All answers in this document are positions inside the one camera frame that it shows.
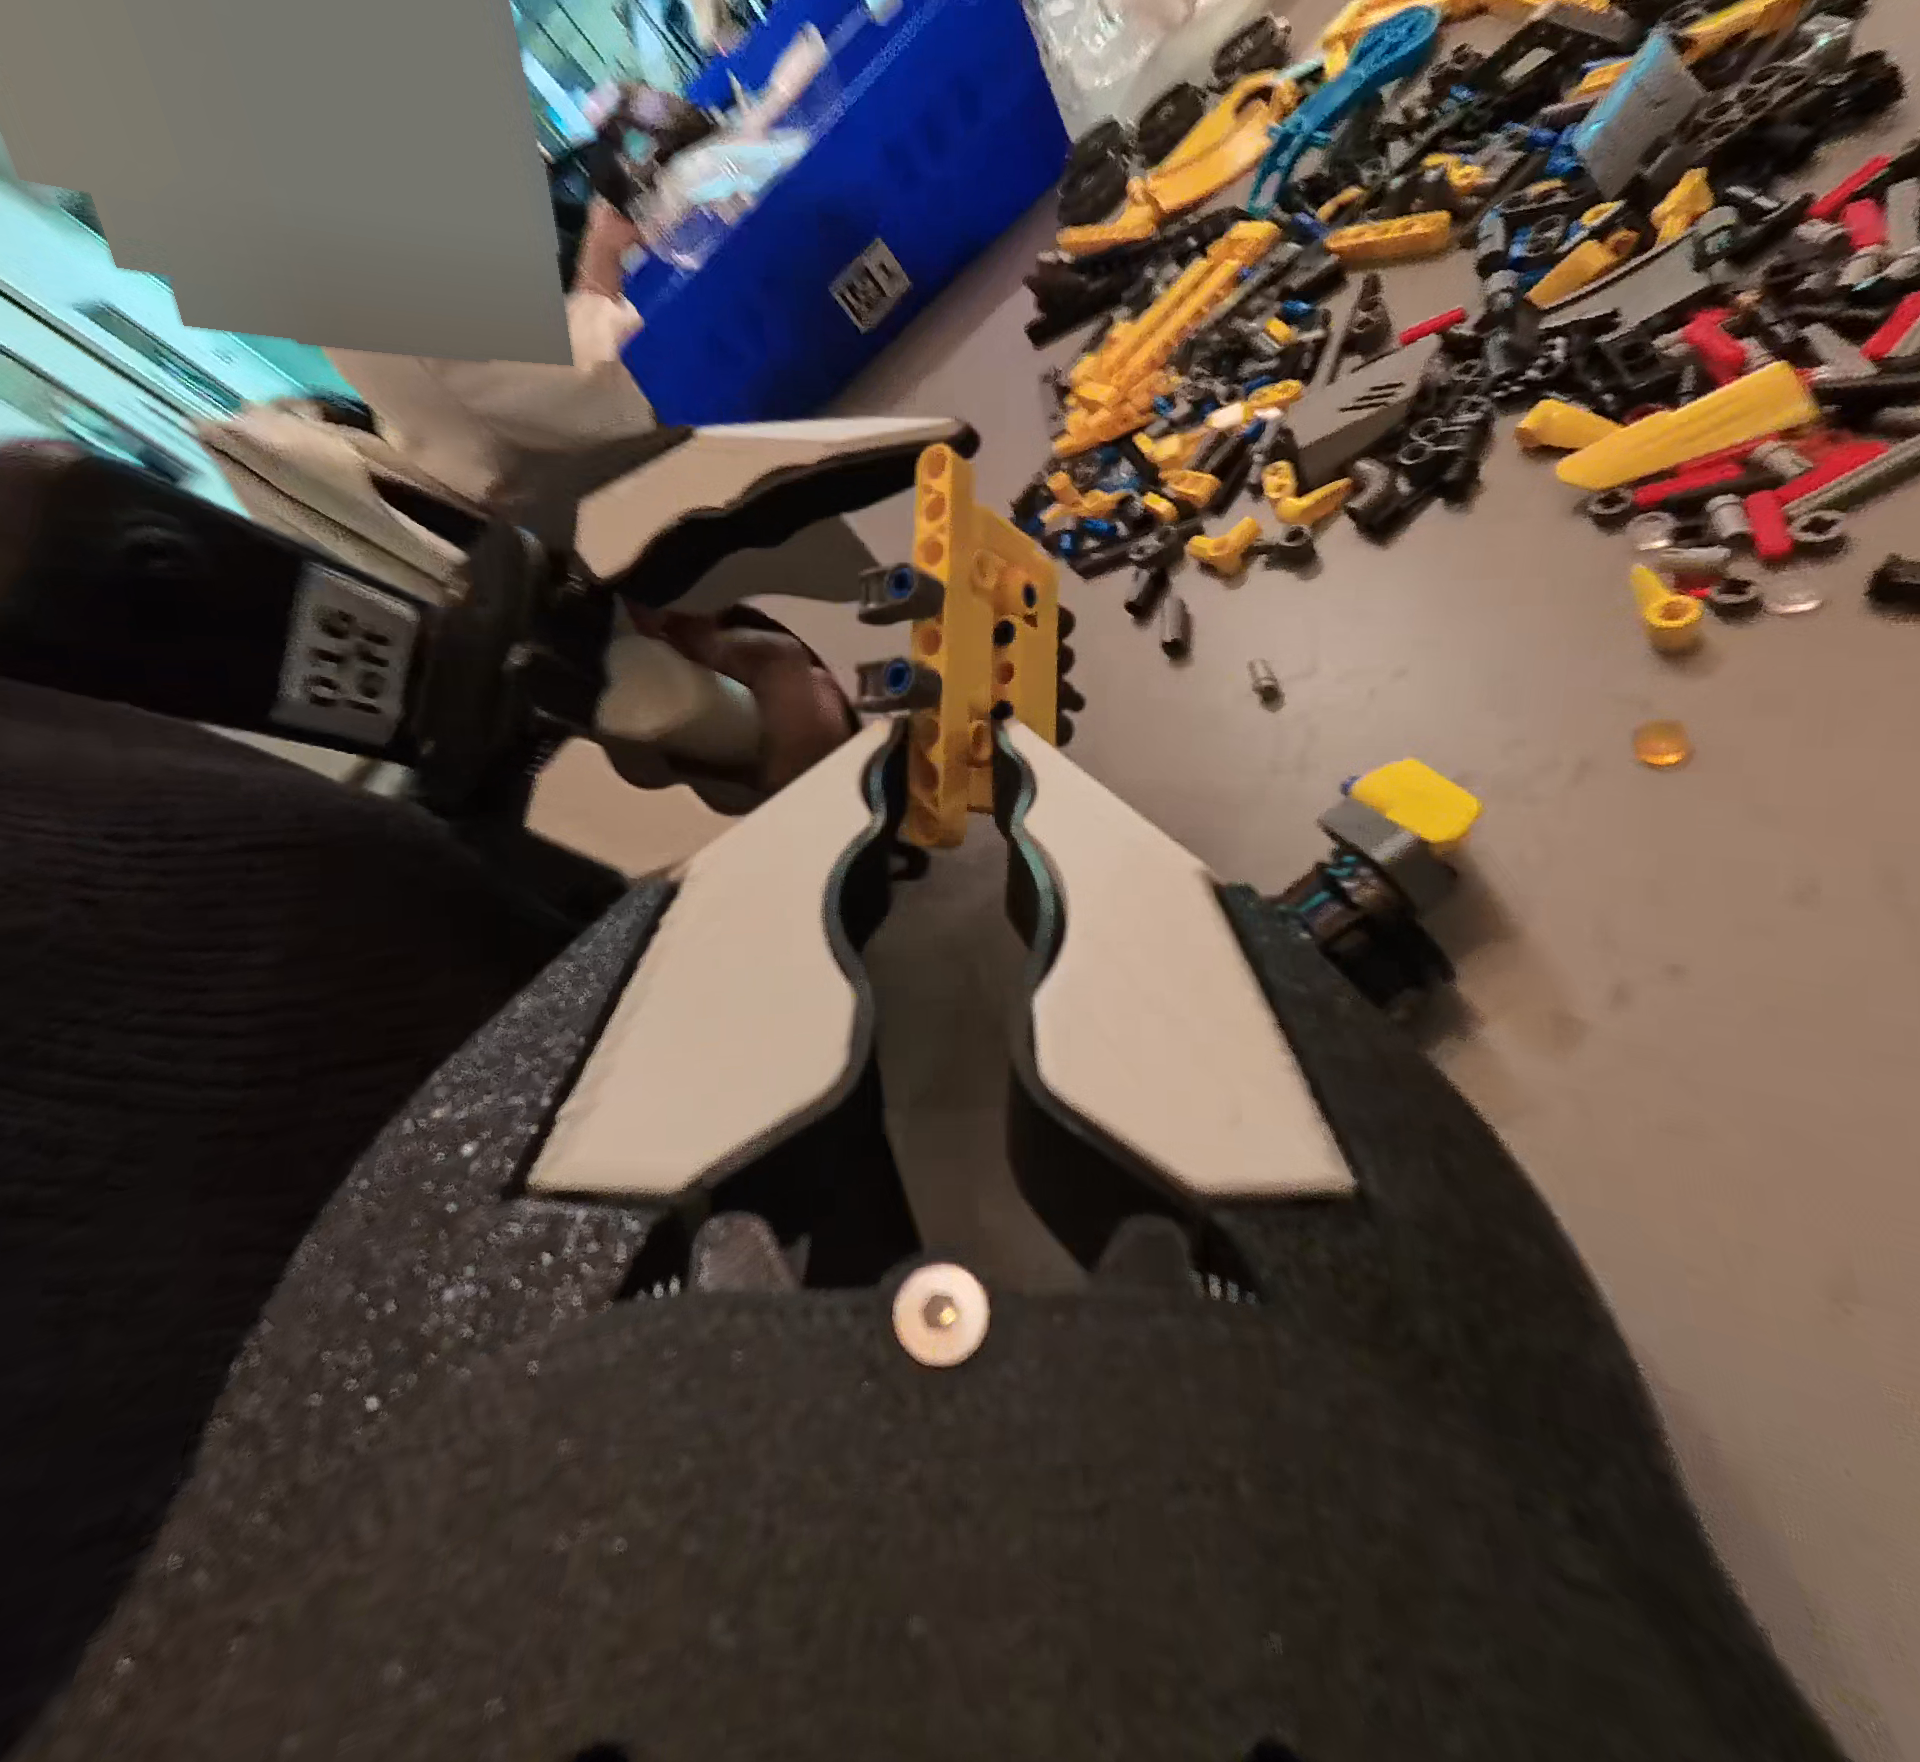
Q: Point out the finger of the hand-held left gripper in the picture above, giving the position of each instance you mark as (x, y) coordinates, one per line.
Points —
(753, 473)
(631, 786)

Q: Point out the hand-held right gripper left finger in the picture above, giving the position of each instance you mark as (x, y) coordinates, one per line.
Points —
(718, 1026)

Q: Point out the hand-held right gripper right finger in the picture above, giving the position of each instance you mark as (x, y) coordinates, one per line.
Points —
(1172, 1026)

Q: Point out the yellow toy brick frame assembly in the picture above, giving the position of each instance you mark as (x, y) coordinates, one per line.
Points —
(952, 622)

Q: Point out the black wheel assembly yellow panels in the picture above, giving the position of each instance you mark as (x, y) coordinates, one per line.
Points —
(1403, 816)

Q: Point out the person's left forearm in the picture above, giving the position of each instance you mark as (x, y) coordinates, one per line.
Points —
(222, 1043)

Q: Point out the person's left hand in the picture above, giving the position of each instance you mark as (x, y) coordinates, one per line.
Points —
(796, 693)

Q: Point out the blue plastic bin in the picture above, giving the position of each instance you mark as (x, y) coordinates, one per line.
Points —
(839, 168)

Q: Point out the small orange round stud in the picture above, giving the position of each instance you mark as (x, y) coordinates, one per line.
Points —
(1663, 741)

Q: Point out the pile of toy brick parts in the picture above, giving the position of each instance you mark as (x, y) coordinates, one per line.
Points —
(1424, 289)

